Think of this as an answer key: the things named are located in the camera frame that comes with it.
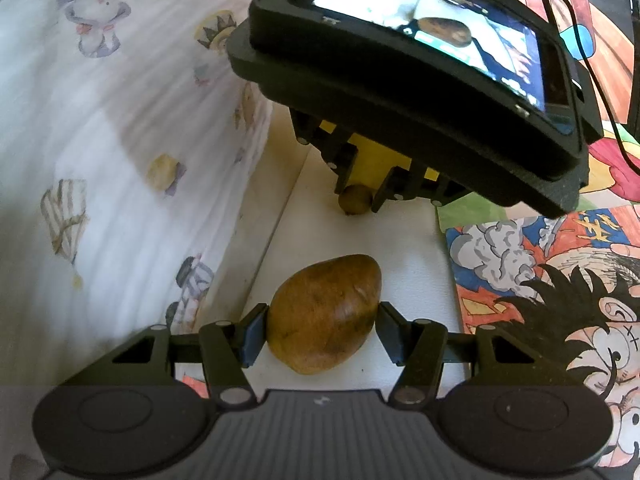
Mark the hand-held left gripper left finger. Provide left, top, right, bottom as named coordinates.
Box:
left=75, top=304, right=269, bottom=407

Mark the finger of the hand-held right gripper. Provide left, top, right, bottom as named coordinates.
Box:
left=291, top=107, right=360, bottom=195
left=371, top=164, right=472, bottom=212

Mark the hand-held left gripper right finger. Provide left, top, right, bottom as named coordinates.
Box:
left=375, top=302, right=567, bottom=407

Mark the large brown potato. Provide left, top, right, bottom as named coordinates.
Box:
left=266, top=254, right=383, bottom=375

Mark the white cartoon printed blanket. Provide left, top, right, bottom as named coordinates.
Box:
left=0, top=0, right=274, bottom=393

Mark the black cable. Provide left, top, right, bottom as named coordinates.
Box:
left=541, top=0, right=640, bottom=173

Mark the wall poster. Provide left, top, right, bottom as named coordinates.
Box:
left=520, top=0, right=633, bottom=126

